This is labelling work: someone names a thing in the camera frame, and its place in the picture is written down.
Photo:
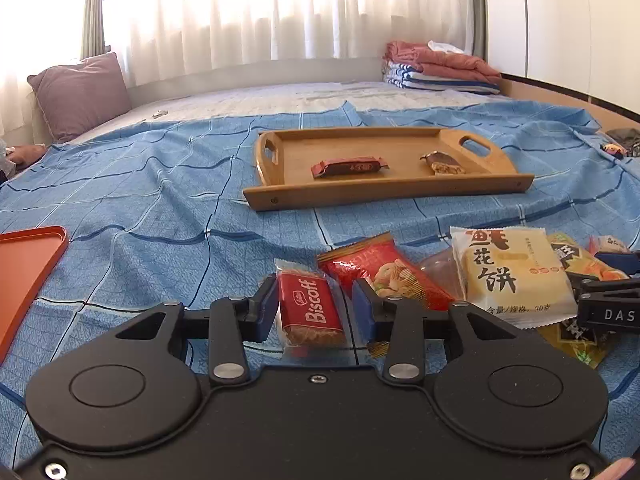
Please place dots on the white flower cake pack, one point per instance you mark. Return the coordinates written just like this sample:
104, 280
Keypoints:
514, 274

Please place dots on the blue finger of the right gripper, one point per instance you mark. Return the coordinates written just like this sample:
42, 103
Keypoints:
628, 262
588, 287

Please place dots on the small colourful toy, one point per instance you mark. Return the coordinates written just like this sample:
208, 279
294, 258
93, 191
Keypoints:
614, 150

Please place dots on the red nut snack bag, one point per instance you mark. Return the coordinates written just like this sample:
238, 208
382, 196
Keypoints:
379, 262

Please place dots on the blue plaid bedsheet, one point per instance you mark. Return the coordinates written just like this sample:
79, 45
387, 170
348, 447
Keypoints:
155, 211

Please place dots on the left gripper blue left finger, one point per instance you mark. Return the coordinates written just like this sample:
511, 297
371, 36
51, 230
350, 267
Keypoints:
257, 312

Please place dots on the white mattress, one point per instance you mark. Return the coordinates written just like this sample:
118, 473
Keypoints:
286, 98

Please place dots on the yellow orange tofu snack pack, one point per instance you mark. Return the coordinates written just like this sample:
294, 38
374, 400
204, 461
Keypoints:
576, 259

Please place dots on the purple pillow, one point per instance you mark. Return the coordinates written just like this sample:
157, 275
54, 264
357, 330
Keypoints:
74, 99

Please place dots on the white sheer curtain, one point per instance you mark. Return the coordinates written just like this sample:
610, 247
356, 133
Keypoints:
158, 40

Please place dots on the dark red chocolate bar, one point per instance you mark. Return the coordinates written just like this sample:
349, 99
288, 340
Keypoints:
347, 166

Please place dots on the brown sunflower seed pack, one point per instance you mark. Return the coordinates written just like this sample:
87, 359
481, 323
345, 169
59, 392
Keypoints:
442, 163

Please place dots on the folded blue striped blanket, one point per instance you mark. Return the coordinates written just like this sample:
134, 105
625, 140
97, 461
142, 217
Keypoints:
406, 77

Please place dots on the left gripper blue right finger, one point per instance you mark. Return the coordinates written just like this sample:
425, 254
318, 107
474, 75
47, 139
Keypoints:
375, 316

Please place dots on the wooden serving tray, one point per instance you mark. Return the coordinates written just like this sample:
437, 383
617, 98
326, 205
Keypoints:
283, 160

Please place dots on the grey green drape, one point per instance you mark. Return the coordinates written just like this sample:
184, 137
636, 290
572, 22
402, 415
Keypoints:
93, 42

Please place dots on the red white rice cracker pack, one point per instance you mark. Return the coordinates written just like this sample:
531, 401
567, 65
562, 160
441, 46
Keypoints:
607, 243

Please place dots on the red Biscoff biscuit pack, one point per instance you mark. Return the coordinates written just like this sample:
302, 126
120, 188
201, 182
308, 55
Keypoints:
308, 319

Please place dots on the dark patterned clothing pile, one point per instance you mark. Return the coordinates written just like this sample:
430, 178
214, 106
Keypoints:
628, 138

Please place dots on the orange plastic tray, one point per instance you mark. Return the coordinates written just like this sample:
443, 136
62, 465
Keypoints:
27, 259

